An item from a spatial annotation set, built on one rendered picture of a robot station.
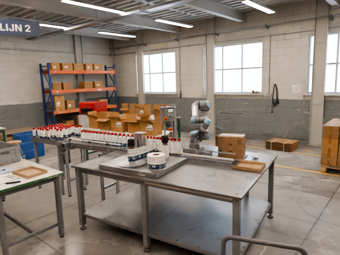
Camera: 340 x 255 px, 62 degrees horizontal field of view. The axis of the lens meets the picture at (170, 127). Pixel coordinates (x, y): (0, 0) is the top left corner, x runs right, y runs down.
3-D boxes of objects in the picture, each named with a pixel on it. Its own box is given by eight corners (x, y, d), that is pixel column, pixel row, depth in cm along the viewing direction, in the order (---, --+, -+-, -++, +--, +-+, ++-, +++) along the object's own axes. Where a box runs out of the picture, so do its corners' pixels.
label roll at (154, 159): (143, 168, 308) (142, 155, 306) (154, 163, 325) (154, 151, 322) (159, 171, 297) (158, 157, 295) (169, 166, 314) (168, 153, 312)
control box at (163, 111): (160, 121, 376) (159, 107, 373) (171, 120, 382) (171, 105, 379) (163, 122, 366) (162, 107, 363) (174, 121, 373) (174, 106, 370)
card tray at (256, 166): (231, 168, 314) (231, 165, 314) (239, 162, 336) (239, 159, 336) (259, 172, 299) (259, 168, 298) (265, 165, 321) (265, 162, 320)
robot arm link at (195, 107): (189, 99, 379) (190, 118, 338) (198, 99, 379) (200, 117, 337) (190, 107, 386) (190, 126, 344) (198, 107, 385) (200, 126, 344)
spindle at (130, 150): (126, 163, 325) (125, 138, 320) (131, 161, 333) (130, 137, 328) (132, 164, 320) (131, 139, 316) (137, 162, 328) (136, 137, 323)
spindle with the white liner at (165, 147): (160, 160, 339) (159, 135, 334) (164, 158, 347) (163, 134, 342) (166, 161, 335) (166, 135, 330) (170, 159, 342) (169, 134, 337)
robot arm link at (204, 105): (198, 138, 396) (198, 99, 381) (209, 138, 395) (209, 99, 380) (198, 141, 384) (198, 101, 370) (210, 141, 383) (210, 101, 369)
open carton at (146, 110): (133, 117, 841) (132, 104, 834) (143, 115, 871) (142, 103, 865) (141, 118, 815) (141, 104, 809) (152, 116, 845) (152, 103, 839)
